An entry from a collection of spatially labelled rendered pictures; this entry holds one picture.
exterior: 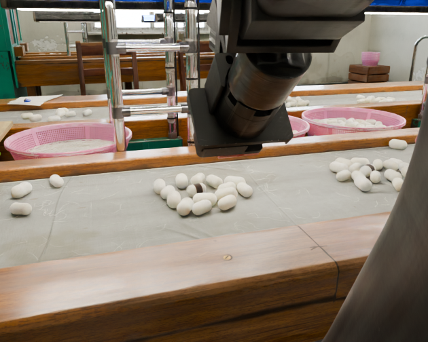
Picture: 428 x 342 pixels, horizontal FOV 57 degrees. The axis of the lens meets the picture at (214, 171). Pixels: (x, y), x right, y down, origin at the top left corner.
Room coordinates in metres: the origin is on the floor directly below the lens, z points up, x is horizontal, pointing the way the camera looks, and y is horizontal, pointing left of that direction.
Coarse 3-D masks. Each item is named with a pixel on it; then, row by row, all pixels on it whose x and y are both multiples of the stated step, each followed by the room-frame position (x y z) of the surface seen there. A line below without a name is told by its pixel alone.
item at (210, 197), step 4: (196, 196) 0.55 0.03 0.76; (200, 196) 0.54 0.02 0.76; (204, 196) 0.54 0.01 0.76; (208, 196) 0.55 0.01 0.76; (212, 196) 0.55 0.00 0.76; (196, 200) 0.54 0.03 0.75; (200, 200) 0.54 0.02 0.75; (212, 200) 0.54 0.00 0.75; (216, 200) 0.55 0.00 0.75; (212, 204) 0.54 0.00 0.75
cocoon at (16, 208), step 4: (12, 204) 0.52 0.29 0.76; (16, 204) 0.52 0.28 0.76; (20, 204) 0.52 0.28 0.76; (24, 204) 0.52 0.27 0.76; (28, 204) 0.52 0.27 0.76; (12, 208) 0.52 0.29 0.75; (16, 208) 0.51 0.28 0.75; (20, 208) 0.51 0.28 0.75; (24, 208) 0.51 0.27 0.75; (28, 208) 0.52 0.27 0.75; (12, 212) 0.52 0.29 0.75; (16, 212) 0.51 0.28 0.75; (20, 212) 0.51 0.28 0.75; (24, 212) 0.51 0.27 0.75; (28, 212) 0.52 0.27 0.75
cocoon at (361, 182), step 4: (360, 176) 0.62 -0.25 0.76; (364, 176) 0.62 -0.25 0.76; (356, 180) 0.62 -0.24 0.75; (360, 180) 0.61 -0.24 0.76; (364, 180) 0.61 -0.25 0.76; (368, 180) 0.61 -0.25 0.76; (356, 184) 0.62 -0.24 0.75; (360, 184) 0.61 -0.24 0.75; (364, 184) 0.60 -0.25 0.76; (368, 184) 0.60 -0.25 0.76; (360, 188) 0.61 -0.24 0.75; (364, 188) 0.60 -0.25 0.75; (368, 188) 0.60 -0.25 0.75
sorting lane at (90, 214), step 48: (0, 192) 0.60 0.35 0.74; (48, 192) 0.60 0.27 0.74; (96, 192) 0.60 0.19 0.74; (144, 192) 0.60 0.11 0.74; (288, 192) 0.60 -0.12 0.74; (336, 192) 0.60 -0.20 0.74; (384, 192) 0.60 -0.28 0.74; (0, 240) 0.45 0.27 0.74; (48, 240) 0.45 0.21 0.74; (96, 240) 0.45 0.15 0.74; (144, 240) 0.45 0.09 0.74
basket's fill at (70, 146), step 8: (48, 144) 0.91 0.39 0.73; (56, 144) 0.91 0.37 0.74; (64, 144) 0.91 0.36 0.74; (72, 144) 0.90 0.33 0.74; (80, 144) 0.91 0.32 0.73; (88, 144) 0.90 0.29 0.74; (96, 144) 0.90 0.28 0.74; (104, 144) 0.90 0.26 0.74; (40, 152) 0.87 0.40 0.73; (48, 152) 0.84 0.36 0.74; (56, 152) 0.87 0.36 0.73
